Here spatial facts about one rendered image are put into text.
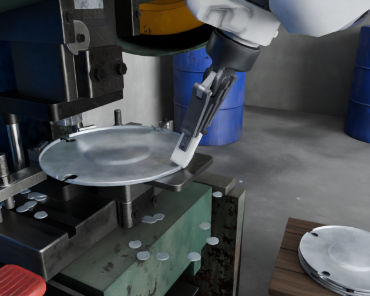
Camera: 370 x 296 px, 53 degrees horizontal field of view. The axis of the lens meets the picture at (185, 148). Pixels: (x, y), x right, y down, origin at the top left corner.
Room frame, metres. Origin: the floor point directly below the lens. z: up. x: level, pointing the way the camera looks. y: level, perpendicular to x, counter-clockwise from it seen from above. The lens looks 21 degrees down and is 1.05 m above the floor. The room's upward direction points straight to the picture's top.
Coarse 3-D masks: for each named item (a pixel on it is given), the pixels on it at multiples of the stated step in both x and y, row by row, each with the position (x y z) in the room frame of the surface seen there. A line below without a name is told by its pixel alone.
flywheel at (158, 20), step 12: (168, 0) 1.03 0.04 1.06; (180, 0) 1.01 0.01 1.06; (144, 12) 1.02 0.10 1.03; (156, 12) 1.01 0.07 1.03; (168, 12) 0.99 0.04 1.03; (180, 12) 0.97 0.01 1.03; (144, 24) 1.02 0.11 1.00; (156, 24) 1.01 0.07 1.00; (168, 24) 0.99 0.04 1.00; (180, 24) 0.97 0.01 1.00; (192, 24) 0.96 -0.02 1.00; (204, 24) 0.95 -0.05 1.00
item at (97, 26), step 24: (72, 0) 0.65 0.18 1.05; (96, 0) 0.70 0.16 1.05; (96, 24) 0.69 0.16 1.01; (24, 48) 0.66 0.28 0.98; (48, 48) 0.63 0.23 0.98; (72, 48) 0.62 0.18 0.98; (96, 48) 0.66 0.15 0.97; (120, 48) 0.70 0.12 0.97; (24, 72) 0.66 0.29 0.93; (48, 72) 0.63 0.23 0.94; (72, 72) 0.63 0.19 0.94; (96, 72) 0.63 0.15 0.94; (120, 72) 0.68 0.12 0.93; (48, 96) 0.64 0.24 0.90; (72, 96) 0.63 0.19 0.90; (96, 96) 0.64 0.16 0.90
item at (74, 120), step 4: (72, 116) 0.70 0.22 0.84; (76, 116) 0.71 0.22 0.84; (80, 116) 0.72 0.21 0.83; (60, 120) 0.70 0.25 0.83; (64, 120) 0.69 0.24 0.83; (68, 120) 0.70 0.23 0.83; (72, 120) 0.70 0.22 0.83; (76, 120) 0.71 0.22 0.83; (80, 120) 0.72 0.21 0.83; (60, 124) 0.70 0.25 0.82; (64, 124) 0.69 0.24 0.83; (68, 124) 0.70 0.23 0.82; (72, 124) 0.70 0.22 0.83
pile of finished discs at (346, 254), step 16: (304, 240) 0.94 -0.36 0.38; (320, 240) 0.94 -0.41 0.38; (336, 240) 0.94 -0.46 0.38; (352, 240) 0.94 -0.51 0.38; (368, 240) 0.94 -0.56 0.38; (304, 256) 0.86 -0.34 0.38; (320, 256) 0.86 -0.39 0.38; (336, 256) 0.86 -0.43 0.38; (352, 256) 0.86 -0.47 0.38; (368, 256) 0.86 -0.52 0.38; (320, 272) 0.80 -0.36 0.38; (336, 272) 0.80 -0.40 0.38; (352, 272) 0.80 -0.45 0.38; (368, 272) 0.80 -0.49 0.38; (336, 288) 0.75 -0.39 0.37; (352, 288) 0.73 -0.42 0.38; (368, 288) 0.74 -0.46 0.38
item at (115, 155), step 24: (48, 144) 0.68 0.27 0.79; (72, 144) 0.70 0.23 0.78; (96, 144) 0.68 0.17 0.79; (120, 144) 0.68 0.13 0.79; (144, 144) 0.68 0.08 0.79; (168, 144) 0.70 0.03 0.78; (48, 168) 0.58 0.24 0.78; (72, 168) 0.58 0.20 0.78; (96, 168) 0.58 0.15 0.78; (120, 168) 0.58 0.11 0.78; (144, 168) 0.58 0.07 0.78; (168, 168) 0.58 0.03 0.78
